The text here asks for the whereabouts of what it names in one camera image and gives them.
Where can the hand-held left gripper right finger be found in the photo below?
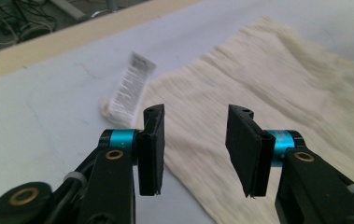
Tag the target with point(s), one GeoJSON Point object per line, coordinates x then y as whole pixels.
{"type": "Point", "coordinates": [249, 149]}

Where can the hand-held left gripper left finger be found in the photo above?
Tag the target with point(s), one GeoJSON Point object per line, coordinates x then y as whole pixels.
{"type": "Point", "coordinates": [151, 155]}

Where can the cream printed cloth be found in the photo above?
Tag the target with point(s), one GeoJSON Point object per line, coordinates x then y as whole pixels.
{"type": "Point", "coordinates": [290, 87]}

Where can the white foam board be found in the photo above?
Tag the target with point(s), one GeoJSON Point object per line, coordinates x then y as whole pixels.
{"type": "Point", "coordinates": [40, 118]}

